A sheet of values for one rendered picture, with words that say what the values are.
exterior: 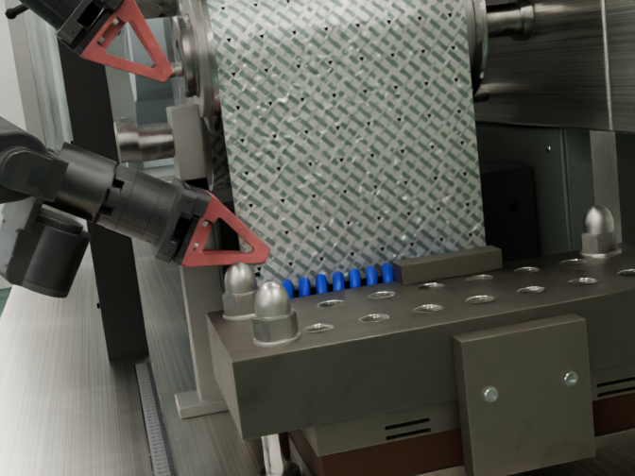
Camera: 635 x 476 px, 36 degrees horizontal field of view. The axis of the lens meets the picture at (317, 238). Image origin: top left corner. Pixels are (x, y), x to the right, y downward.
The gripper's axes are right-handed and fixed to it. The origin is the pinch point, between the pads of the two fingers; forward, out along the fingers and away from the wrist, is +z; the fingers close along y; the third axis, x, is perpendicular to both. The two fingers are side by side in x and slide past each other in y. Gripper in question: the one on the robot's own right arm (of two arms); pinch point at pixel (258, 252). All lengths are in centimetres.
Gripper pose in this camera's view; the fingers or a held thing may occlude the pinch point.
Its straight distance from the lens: 89.9
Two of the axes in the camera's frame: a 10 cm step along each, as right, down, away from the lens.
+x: 3.8, -9.2, -0.5
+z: 9.0, 3.6, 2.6
